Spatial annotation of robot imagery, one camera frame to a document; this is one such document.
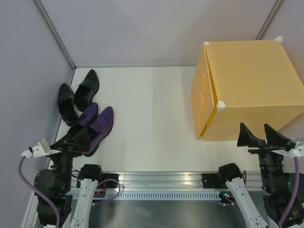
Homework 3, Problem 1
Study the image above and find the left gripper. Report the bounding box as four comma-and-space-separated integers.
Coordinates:
45, 126, 90, 190

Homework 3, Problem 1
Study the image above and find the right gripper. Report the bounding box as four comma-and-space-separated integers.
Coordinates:
237, 121, 291, 190

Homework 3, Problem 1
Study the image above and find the purple loafer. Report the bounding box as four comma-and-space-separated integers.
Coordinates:
83, 106, 114, 157
62, 102, 98, 139

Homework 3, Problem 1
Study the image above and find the black loafer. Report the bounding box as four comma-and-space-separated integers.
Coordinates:
75, 69, 99, 112
57, 83, 78, 126

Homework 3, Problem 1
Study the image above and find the yellow cabinet door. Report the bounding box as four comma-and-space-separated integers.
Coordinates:
191, 42, 217, 140

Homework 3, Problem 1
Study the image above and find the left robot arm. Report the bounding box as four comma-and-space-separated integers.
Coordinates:
34, 128, 104, 228

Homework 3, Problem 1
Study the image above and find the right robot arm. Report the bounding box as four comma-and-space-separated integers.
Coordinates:
217, 123, 304, 228

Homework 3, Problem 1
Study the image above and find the yellow plastic shoe cabinet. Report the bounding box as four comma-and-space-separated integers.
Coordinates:
203, 39, 304, 141

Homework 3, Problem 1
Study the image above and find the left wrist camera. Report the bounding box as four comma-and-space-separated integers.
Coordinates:
21, 139, 61, 158

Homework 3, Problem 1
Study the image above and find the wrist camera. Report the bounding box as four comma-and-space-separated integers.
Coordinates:
272, 142, 304, 158
21, 139, 61, 158

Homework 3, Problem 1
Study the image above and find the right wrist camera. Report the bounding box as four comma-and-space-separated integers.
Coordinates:
272, 142, 304, 158

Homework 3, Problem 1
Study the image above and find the aluminium mounting rail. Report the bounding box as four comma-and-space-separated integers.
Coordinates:
38, 170, 264, 190

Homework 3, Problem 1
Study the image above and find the white slotted cable duct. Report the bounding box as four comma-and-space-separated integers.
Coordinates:
64, 191, 235, 200

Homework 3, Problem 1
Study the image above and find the left aluminium corner post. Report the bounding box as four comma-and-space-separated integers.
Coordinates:
32, 0, 76, 71

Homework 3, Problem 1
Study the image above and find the aluminium corner post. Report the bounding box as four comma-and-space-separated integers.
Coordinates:
255, 0, 284, 40
32, 0, 76, 71

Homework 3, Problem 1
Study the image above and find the right aluminium corner post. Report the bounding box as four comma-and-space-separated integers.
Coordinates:
255, 0, 284, 40

